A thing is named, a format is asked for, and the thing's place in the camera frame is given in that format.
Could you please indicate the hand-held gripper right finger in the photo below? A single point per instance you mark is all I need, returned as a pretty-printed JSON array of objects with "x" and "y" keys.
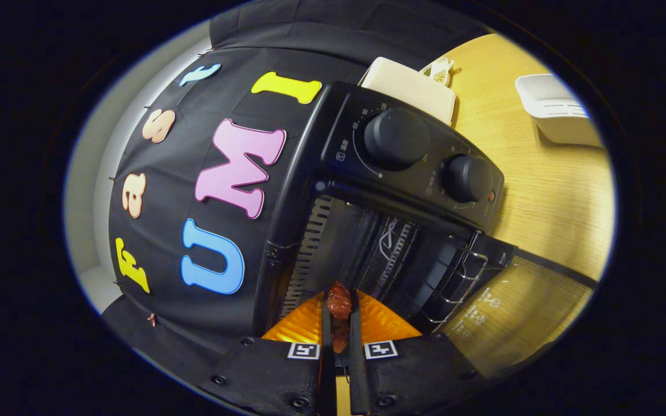
[{"x": 358, "y": 370}]

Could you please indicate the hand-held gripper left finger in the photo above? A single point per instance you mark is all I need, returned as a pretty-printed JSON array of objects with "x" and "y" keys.
[{"x": 327, "y": 370}]

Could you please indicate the brown meat piece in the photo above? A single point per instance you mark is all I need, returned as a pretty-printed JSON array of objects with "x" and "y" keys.
[{"x": 339, "y": 303}]

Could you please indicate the black toaster oven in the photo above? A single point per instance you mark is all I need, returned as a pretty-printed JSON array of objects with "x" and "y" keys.
[{"x": 414, "y": 173}]

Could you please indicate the cream white bread toaster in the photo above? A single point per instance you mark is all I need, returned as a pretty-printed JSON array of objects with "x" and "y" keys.
[{"x": 408, "y": 86}]

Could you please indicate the black backdrop cloth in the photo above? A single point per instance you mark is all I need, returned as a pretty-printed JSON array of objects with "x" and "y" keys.
[{"x": 159, "y": 231}]

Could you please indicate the small green white packet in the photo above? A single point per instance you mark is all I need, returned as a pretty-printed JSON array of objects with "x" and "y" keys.
[{"x": 440, "y": 70}]

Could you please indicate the white rectangular tray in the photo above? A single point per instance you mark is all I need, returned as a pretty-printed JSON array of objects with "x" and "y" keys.
[{"x": 558, "y": 121}]

